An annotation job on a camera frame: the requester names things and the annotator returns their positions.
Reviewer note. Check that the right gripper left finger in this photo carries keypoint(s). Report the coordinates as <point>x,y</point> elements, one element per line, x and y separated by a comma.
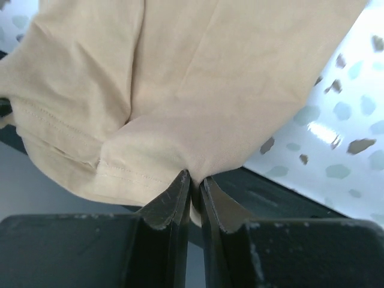
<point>147,248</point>

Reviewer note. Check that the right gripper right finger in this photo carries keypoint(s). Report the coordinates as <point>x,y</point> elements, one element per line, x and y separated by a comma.
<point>241,250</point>

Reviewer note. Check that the beige t shirt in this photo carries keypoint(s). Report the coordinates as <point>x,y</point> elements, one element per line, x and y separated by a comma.
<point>112,99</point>

